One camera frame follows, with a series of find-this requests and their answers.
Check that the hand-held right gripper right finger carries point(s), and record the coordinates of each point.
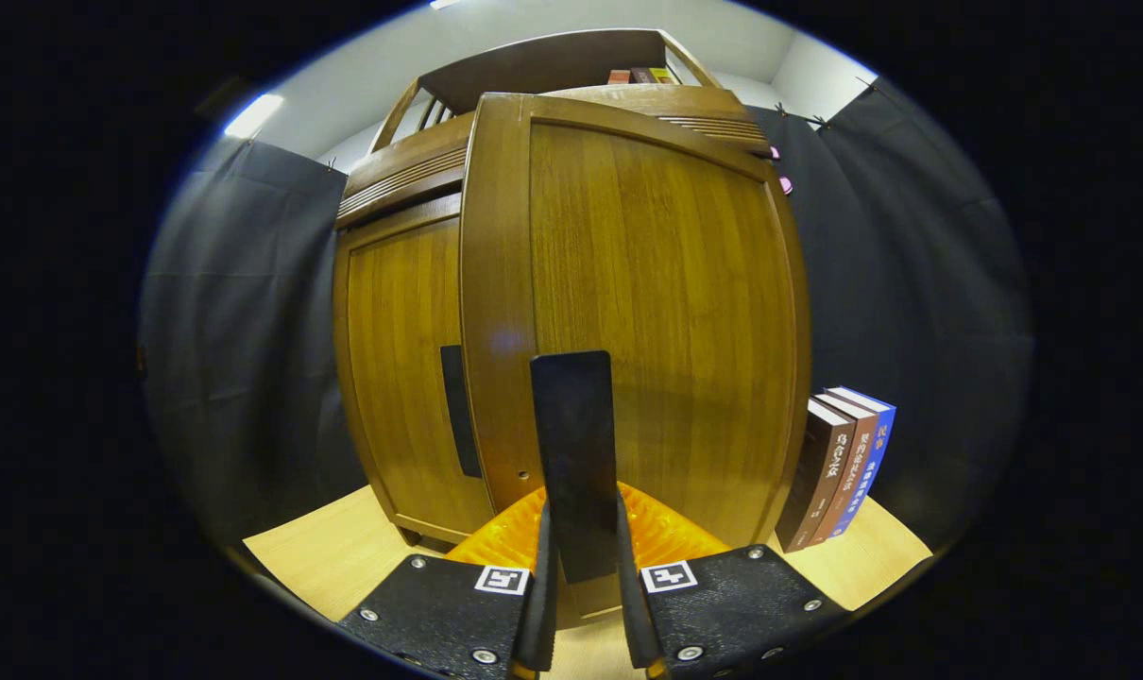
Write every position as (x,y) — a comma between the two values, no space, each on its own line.
(633,614)

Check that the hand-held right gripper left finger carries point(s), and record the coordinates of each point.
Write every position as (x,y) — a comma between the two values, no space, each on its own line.
(539,614)

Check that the wooden shoe cabinet door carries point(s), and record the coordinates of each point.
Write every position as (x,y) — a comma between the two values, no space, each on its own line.
(401,359)
(666,312)

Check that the wooden double-door shoe cabinet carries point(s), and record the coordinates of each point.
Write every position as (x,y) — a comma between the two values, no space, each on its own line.
(534,71)

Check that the dark brown standing book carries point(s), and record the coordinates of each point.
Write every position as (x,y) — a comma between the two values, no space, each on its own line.
(812,472)

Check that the reddish brown standing book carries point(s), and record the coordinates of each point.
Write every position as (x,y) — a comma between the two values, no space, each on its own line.
(850,472)

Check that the blue standing book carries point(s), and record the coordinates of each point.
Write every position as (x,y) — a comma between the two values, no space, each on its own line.
(872,463)

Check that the black backdrop cloth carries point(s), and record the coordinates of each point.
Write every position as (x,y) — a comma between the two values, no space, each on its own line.
(241,312)

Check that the small ceiling light panel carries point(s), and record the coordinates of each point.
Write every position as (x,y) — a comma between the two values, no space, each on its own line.
(253,116)

